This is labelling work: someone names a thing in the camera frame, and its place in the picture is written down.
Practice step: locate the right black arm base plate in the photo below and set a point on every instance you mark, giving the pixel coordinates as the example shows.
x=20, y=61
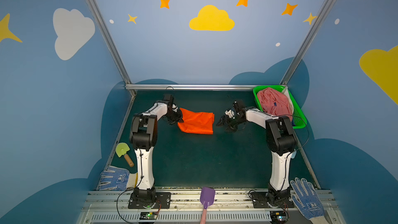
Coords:
x=271, y=199

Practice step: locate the green plastic basket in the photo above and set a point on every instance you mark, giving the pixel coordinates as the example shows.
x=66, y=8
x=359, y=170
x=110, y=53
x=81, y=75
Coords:
x=299, y=120

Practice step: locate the purple toy shovel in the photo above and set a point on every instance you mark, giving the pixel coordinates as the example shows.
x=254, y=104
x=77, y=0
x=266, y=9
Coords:
x=207, y=199

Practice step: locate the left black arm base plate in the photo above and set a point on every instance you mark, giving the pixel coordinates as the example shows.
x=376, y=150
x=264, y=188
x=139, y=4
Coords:
x=160, y=199

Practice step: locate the right blue dotted glove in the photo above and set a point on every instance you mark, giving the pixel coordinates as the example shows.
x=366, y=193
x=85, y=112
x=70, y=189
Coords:
x=307, y=201

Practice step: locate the green toy shovel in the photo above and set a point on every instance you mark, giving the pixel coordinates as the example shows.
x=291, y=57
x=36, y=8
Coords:
x=121, y=151

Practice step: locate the upright aluminium post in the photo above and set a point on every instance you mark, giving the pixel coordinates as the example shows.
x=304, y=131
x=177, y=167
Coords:
x=108, y=39
x=309, y=38

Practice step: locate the left upright aluminium post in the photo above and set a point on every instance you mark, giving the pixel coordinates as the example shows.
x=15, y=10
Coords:
x=108, y=39

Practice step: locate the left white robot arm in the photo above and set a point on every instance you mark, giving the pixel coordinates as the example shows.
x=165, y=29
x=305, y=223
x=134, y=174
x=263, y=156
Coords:
x=144, y=135

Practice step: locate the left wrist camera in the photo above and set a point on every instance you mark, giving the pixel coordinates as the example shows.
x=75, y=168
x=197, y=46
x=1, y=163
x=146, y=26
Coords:
x=168, y=99

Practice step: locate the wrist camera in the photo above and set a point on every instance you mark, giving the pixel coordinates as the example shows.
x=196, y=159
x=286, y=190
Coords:
x=168, y=99
x=238, y=109

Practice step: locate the green circuit board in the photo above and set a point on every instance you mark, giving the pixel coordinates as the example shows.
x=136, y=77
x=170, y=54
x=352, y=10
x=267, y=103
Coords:
x=148, y=216
x=278, y=217

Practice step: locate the left green circuit board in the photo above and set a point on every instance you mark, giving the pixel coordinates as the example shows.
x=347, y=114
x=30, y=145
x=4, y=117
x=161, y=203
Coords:
x=148, y=216

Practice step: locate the orange t shirt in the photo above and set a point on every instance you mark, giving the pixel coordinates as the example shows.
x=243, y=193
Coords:
x=196, y=123

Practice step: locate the white t shirt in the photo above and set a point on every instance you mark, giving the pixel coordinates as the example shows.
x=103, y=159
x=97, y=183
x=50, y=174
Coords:
x=286, y=93

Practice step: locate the horizontal aluminium frame rail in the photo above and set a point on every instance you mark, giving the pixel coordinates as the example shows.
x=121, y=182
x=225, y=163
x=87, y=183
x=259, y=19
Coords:
x=190, y=87

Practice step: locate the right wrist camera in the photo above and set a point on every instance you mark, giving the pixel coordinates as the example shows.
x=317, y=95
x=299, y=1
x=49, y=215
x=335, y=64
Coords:
x=238, y=109

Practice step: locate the left blue dotted glove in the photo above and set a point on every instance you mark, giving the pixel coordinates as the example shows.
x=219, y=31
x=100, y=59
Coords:
x=119, y=179

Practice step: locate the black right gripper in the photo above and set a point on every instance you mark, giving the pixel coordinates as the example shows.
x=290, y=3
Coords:
x=230, y=121

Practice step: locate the pink t shirt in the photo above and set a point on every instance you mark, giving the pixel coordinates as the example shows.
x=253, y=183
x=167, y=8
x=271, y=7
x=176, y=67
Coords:
x=275, y=103

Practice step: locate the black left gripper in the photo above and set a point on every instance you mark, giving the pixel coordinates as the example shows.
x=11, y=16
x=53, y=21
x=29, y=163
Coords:
x=174, y=117

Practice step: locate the right green circuit board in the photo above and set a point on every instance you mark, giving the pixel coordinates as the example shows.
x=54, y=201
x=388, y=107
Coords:
x=278, y=217

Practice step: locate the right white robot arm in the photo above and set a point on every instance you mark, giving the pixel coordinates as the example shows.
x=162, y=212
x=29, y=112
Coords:
x=280, y=138

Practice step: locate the left side aluminium rail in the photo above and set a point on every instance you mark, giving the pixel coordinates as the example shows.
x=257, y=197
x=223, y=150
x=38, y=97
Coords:
x=115, y=115

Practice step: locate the blue dotted glove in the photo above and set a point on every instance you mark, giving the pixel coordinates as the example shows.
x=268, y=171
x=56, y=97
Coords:
x=307, y=201
x=119, y=179

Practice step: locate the right upright aluminium post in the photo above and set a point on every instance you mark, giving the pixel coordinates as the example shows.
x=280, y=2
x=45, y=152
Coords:
x=309, y=38

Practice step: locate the right side aluminium rail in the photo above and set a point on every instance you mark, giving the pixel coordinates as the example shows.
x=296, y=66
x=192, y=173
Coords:
x=308, y=164

